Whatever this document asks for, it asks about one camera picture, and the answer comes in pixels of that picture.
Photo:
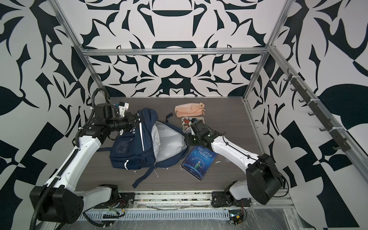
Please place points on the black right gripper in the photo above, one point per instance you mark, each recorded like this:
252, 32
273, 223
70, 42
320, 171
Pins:
188, 141

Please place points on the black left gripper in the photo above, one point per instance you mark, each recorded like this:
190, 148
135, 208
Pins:
131, 123

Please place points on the illustrated comic book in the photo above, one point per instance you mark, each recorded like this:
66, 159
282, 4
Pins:
187, 122

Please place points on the blue Little Prince book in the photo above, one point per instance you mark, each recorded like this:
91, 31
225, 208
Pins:
198, 162

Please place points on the navy blue backpack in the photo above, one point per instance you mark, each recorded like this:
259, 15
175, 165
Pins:
152, 144

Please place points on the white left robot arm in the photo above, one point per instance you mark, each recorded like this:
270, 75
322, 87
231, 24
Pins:
56, 200

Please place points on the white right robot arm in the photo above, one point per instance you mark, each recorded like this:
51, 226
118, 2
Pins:
263, 180

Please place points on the pink pencil case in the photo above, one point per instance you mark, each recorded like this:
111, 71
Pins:
190, 110

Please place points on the small green circuit board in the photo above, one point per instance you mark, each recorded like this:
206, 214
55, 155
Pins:
236, 217

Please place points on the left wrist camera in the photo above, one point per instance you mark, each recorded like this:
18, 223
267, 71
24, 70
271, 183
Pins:
122, 108

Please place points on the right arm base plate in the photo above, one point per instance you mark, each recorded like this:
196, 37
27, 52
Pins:
225, 199

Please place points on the white slotted cable duct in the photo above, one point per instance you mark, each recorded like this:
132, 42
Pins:
130, 215

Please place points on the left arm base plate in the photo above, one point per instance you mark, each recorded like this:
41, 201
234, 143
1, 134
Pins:
123, 201

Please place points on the grey wall hook rack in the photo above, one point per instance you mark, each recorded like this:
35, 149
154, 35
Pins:
319, 110

